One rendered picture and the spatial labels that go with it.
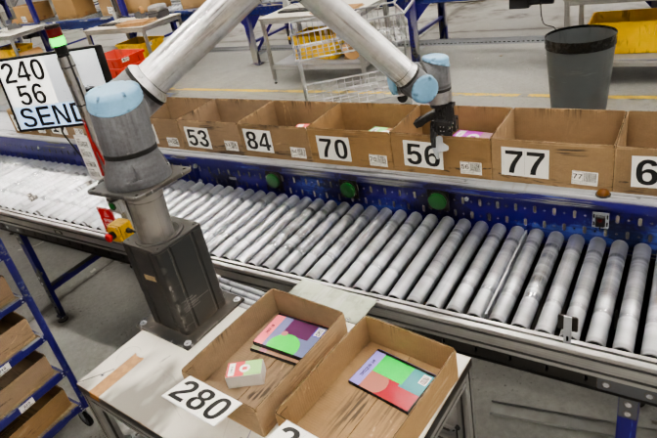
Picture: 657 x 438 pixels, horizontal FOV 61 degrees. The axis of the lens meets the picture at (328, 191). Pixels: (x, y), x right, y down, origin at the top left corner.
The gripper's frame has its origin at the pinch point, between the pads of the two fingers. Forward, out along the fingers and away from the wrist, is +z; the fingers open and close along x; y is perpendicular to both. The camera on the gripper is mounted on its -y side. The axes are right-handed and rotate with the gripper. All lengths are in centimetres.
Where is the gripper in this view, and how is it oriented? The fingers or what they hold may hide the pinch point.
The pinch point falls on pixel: (438, 153)
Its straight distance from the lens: 213.6
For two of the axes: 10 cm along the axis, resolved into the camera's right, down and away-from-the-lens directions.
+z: 1.7, 8.7, 4.6
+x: 5.1, -4.8, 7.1
